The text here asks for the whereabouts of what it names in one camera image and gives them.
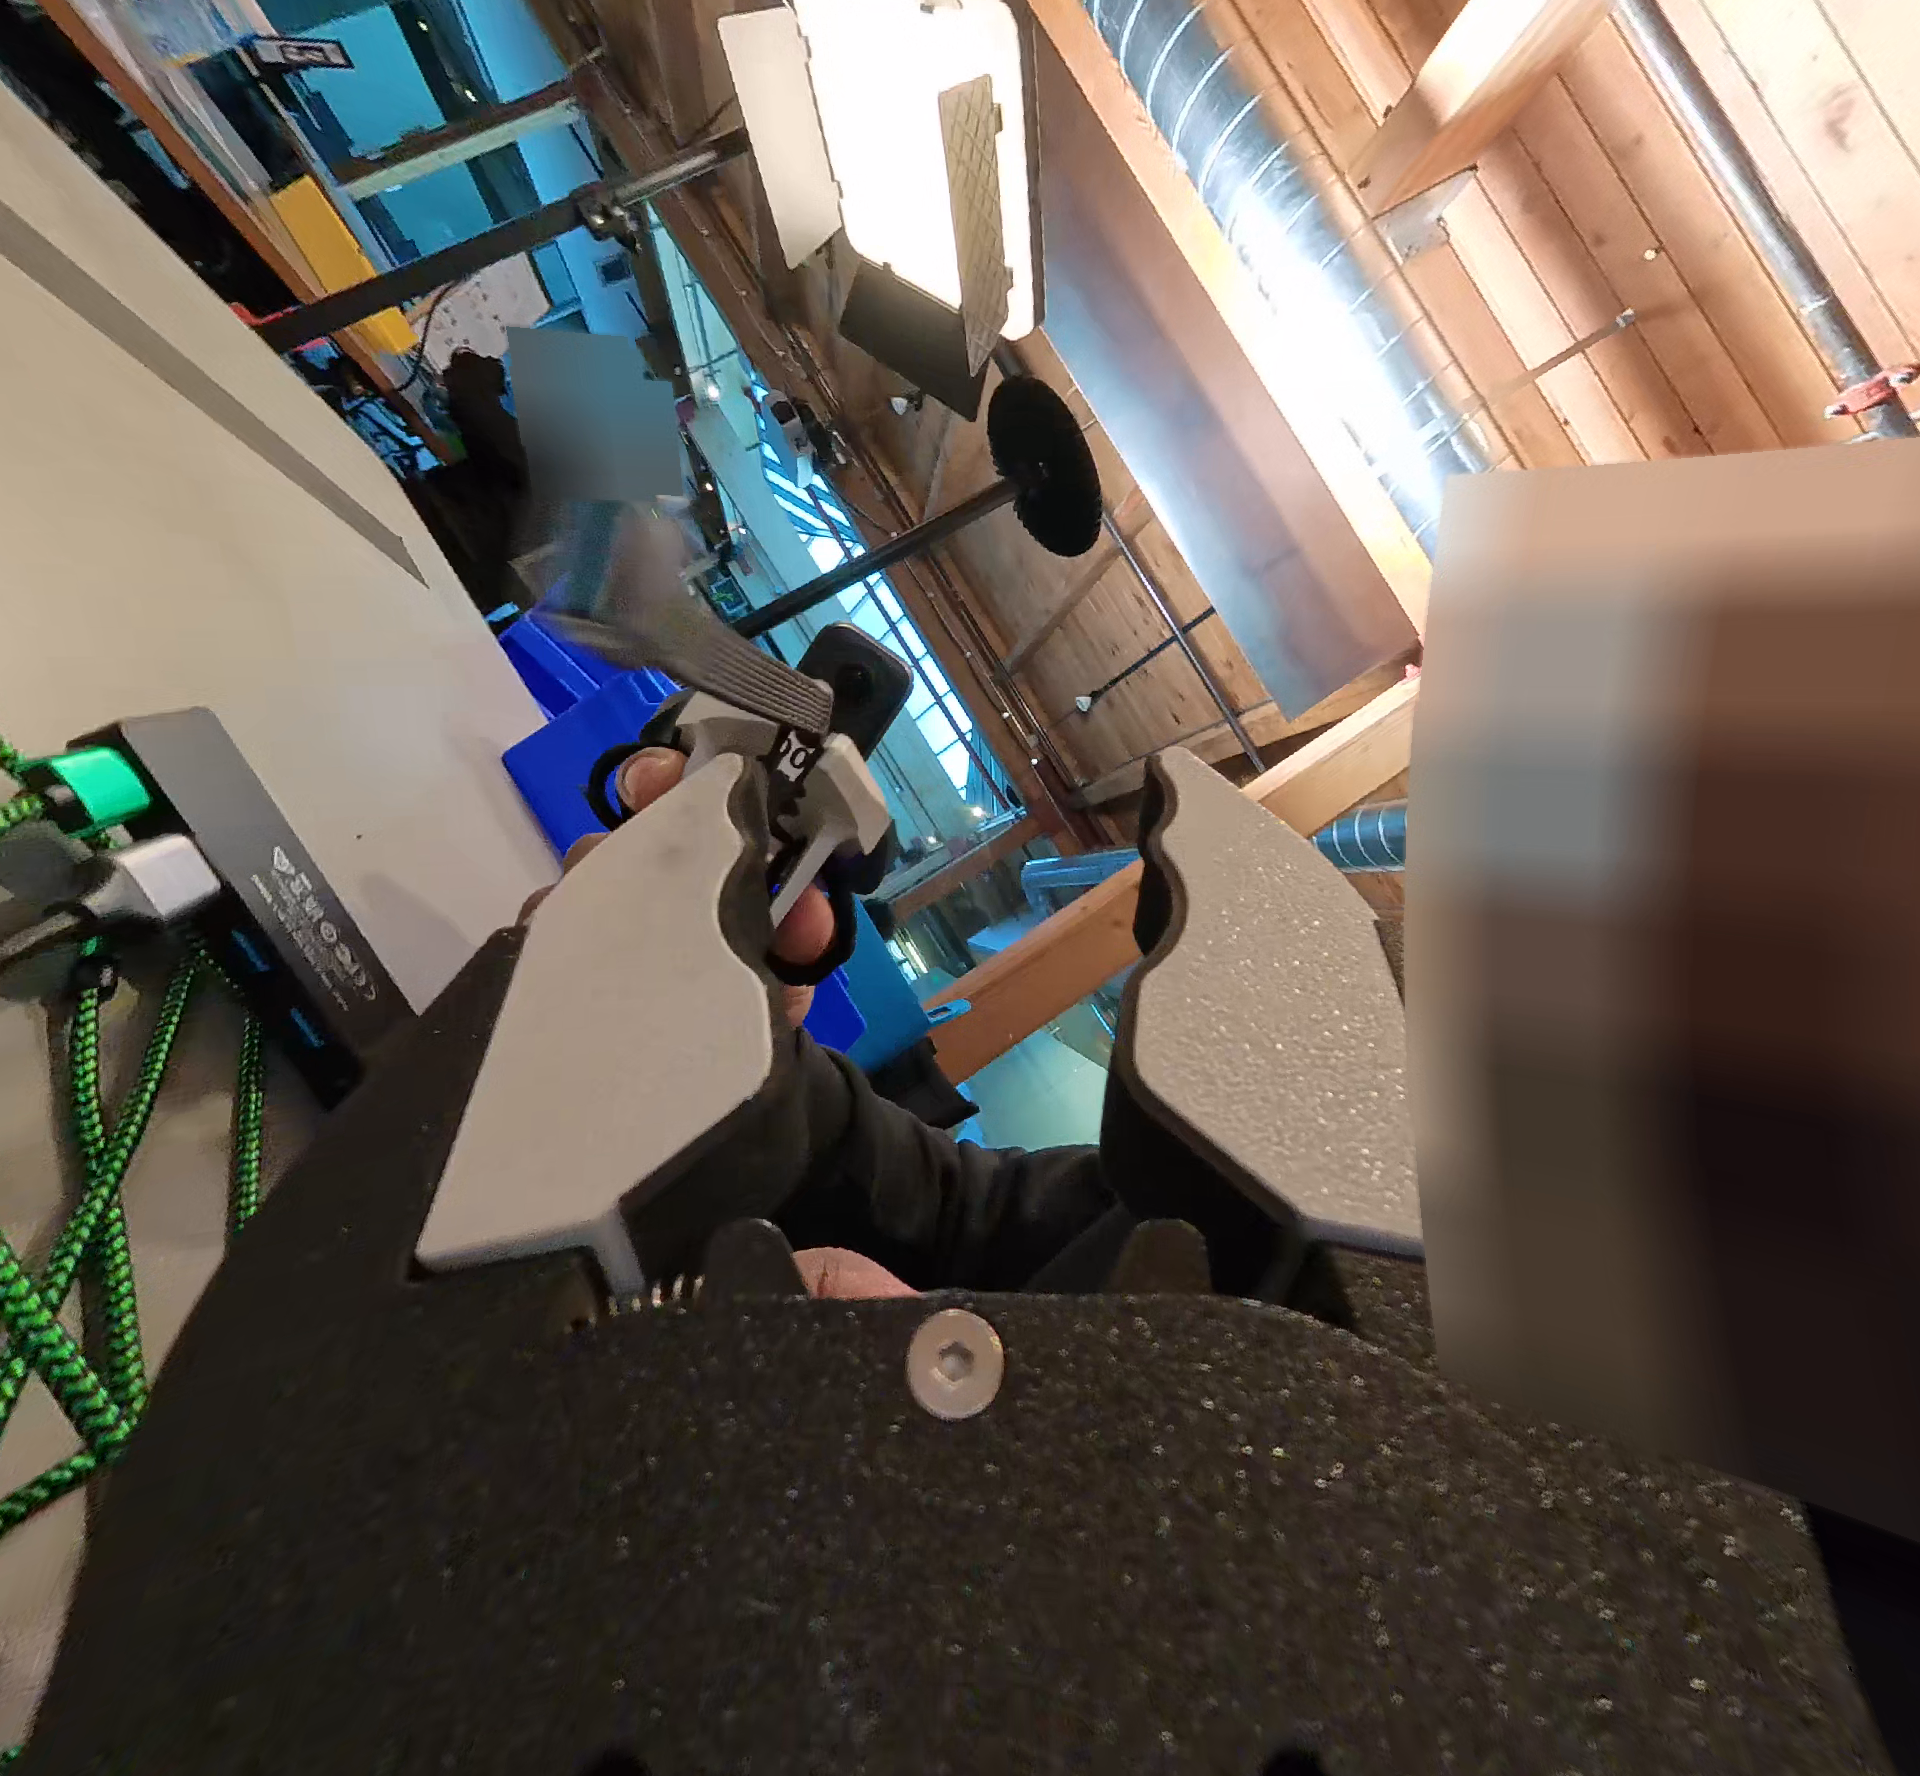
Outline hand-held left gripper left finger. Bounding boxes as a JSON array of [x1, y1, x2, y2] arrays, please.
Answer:
[[413, 753, 784, 1295]]

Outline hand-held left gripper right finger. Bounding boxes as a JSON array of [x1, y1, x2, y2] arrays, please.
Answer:
[[1094, 749, 1424, 1277]]

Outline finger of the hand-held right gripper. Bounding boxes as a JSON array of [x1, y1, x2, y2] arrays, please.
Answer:
[[637, 510, 836, 713], [580, 592, 821, 749]]

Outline black USB hub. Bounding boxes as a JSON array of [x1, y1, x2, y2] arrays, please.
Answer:
[[71, 704, 420, 1113]]

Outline black braided cable grey plugs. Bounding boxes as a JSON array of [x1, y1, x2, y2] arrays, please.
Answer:
[[0, 835, 232, 974]]

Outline green braided cable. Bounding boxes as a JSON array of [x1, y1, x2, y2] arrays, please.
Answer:
[[0, 743, 271, 1539]]

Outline person's right forearm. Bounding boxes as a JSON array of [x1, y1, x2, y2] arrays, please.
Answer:
[[765, 1026, 1131, 1295]]

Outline grey desk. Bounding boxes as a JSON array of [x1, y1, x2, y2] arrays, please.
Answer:
[[0, 83, 568, 1704]]

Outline person's right hand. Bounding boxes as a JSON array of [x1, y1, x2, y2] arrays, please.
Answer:
[[519, 749, 845, 1036]]

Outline black round disc on rod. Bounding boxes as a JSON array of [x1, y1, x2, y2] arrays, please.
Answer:
[[731, 369, 1101, 644]]

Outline black metal pole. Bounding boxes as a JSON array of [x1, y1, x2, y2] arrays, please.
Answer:
[[256, 136, 753, 354]]

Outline metal ceiling pipe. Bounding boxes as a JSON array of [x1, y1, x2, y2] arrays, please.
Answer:
[[1525, 0, 1920, 439]]

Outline silver ventilation duct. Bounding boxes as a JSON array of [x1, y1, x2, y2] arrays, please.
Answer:
[[988, 0, 1504, 565], [1309, 803, 1419, 884]]

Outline wooden post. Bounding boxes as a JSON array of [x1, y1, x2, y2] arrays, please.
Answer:
[[929, 680, 1424, 1082]]

